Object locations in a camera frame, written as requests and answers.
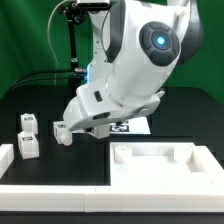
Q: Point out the white square tabletop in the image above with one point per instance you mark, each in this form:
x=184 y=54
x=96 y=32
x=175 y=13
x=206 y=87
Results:
x=159 y=163

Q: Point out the white tag sheet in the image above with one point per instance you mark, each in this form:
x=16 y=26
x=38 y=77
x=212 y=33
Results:
x=132 y=126

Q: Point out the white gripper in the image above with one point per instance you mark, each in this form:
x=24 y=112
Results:
x=92 y=107

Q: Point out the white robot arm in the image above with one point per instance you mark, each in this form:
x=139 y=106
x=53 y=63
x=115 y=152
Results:
x=141 y=43

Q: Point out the black camera stand pole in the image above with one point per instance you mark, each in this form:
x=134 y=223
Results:
x=75 y=16

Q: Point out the white U-shaped fence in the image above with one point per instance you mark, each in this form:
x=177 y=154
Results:
x=192 y=197

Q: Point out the overhead camera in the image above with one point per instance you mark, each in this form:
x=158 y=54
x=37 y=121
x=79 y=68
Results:
x=94 y=4

